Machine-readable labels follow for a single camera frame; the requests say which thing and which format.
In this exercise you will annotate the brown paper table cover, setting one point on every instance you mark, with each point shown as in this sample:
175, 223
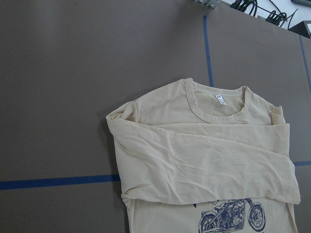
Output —
66, 64

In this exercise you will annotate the aluminium frame base bracket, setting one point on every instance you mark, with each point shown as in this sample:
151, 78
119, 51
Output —
213, 4

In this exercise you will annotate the cream long-sleeve graphic shirt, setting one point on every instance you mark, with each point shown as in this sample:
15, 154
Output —
198, 159

